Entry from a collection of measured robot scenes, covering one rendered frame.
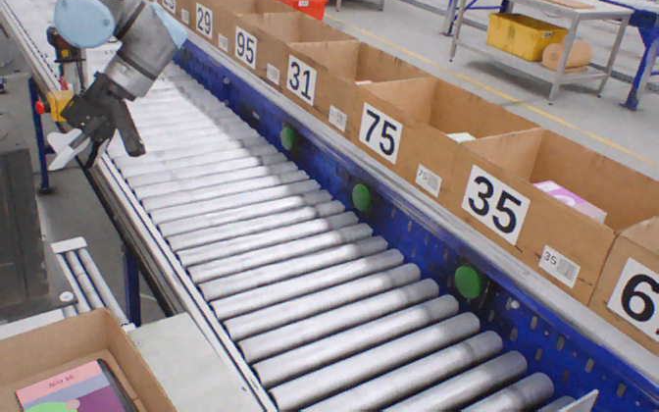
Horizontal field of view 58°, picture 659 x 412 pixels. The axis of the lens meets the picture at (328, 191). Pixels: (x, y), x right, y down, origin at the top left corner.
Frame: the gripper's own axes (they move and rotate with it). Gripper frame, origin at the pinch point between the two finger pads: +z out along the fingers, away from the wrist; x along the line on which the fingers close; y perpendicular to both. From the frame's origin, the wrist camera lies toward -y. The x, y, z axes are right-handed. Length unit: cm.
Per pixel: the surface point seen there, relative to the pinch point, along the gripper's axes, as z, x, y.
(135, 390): 15.7, 21.4, -37.9
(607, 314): -42, 8, -96
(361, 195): -31, -36, -50
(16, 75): -14.5, 25.2, 6.6
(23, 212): 6.9, 13.2, -2.3
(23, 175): 0.7, 15.9, 0.5
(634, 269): -51, 14, -92
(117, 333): 10.8, 19.7, -29.5
